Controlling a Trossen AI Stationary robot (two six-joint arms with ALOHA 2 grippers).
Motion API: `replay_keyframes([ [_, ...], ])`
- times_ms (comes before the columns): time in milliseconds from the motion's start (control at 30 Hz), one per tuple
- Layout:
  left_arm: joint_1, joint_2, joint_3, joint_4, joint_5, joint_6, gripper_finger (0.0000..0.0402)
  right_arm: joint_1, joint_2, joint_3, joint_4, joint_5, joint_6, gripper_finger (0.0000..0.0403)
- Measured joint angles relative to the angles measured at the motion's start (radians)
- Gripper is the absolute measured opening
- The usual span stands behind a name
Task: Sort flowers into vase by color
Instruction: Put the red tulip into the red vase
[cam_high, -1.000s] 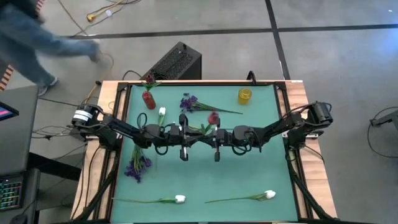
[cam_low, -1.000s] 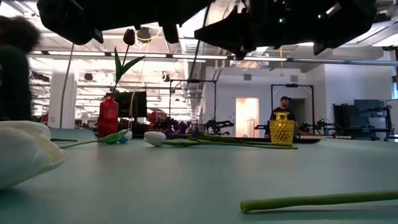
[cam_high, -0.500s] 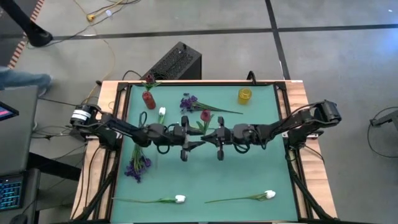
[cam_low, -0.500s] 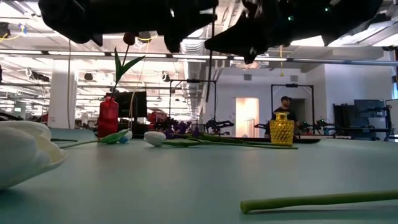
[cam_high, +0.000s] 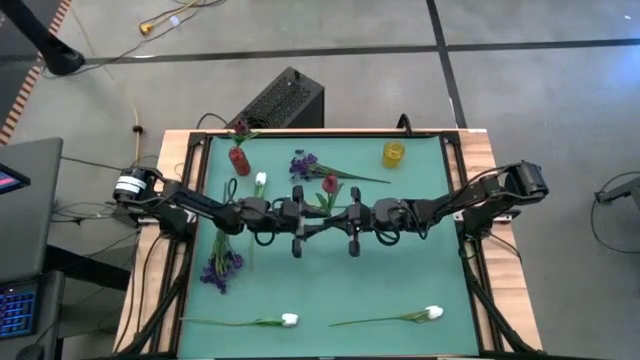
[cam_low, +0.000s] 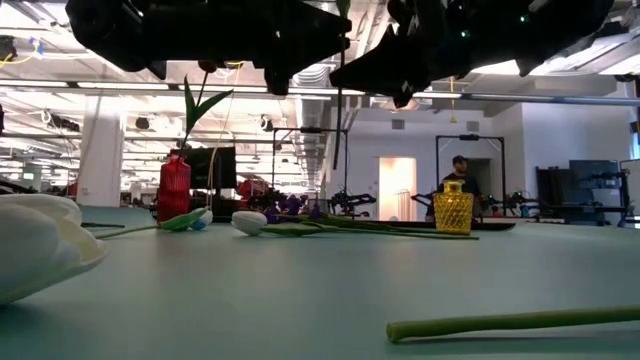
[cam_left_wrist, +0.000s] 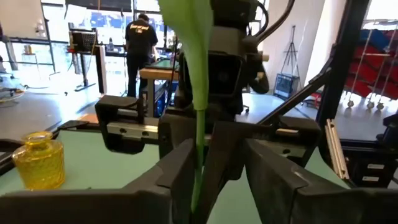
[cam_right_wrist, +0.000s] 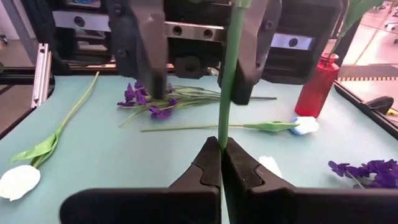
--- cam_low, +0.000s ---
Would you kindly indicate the red artificial tulip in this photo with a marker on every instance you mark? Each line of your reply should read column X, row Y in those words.
column 192, row 107

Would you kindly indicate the person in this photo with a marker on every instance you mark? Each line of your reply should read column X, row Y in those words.
column 459, row 165

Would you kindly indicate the black gantry frame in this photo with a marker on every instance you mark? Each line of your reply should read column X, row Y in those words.
column 470, row 137
column 310, row 130

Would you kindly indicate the yellow textured glass vase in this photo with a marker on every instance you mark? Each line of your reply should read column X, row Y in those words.
column 452, row 210

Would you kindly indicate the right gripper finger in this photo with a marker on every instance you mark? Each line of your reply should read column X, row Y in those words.
column 390, row 65

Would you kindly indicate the white artificial tulip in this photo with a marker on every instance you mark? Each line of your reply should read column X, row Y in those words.
column 248, row 222
column 500, row 322
column 40, row 250
column 204, row 218

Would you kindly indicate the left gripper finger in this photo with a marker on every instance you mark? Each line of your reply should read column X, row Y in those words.
column 315, row 30

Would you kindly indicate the background black robot arm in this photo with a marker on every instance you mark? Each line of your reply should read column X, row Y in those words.
column 350, row 201

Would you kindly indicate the red ribbed glass vase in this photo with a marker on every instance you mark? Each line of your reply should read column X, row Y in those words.
column 174, row 190

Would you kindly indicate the black monitor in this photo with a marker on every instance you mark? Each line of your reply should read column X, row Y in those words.
column 210, row 167

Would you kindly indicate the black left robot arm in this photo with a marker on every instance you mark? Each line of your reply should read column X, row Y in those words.
column 115, row 30

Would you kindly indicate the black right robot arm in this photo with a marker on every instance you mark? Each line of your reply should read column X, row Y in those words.
column 565, row 30

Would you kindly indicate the green table mat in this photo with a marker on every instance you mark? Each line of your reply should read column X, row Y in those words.
column 300, row 290

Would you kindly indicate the dark background workstation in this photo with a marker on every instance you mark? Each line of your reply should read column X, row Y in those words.
column 590, row 185

